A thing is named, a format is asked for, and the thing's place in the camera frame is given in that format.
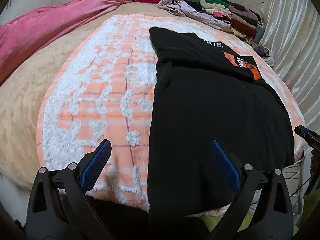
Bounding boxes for black sweater orange cuffs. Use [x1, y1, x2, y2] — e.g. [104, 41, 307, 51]
[148, 27, 295, 216]

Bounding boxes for white bag with clothes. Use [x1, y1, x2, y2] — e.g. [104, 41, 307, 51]
[249, 42, 274, 68]

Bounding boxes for stack of folded clothes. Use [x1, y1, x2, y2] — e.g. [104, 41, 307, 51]
[187, 0, 263, 42]

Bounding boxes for peach white plaid blanket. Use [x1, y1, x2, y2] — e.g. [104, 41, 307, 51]
[36, 14, 305, 211]

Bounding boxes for beige plush bed sheet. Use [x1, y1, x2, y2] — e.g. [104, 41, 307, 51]
[1, 3, 170, 189]

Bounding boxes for white satin curtain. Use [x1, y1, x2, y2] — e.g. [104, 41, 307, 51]
[261, 0, 319, 132]

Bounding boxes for pink velvet duvet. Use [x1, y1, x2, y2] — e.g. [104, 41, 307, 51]
[1, 0, 132, 82]

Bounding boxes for lilac crumpled garment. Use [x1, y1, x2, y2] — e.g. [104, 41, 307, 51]
[158, 0, 232, 33]

